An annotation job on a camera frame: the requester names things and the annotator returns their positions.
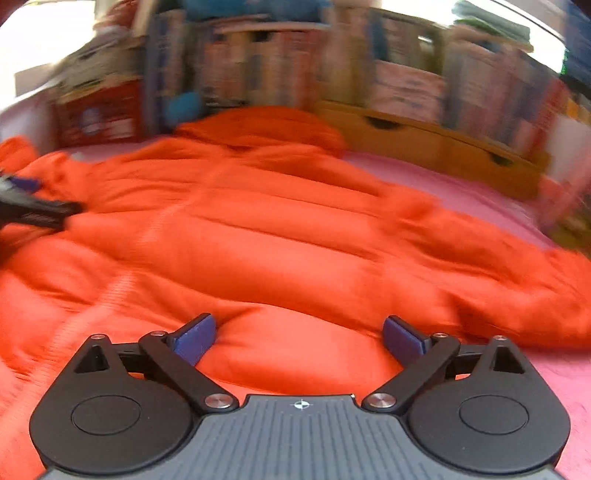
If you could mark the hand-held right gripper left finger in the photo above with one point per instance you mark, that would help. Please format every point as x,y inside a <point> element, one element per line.
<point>194,339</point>

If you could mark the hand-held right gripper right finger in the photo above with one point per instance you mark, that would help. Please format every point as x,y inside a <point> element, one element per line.
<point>404,341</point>

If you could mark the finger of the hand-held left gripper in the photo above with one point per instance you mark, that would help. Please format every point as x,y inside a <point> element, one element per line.
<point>23,183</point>
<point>41,213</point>

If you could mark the orange down jacket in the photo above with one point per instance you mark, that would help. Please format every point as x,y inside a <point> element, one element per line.
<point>277,258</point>

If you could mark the red crate with labels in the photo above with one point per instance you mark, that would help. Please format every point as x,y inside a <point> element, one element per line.
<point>101,115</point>

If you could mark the stack of papers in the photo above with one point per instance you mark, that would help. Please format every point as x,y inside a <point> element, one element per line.
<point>101,60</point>

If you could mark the blue plush ball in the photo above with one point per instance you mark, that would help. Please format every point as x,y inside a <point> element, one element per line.
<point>184,107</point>

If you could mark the wooden drawer organizer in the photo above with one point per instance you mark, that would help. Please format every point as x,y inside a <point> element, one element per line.
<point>415,138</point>

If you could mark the white printed cardboard box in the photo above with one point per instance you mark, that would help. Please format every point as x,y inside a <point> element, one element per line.
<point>408,92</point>

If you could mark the row of thick colourful books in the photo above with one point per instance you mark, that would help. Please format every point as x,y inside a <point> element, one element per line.
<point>258,60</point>

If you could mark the row of thin children's books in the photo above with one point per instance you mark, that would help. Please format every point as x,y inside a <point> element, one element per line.
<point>489,83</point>

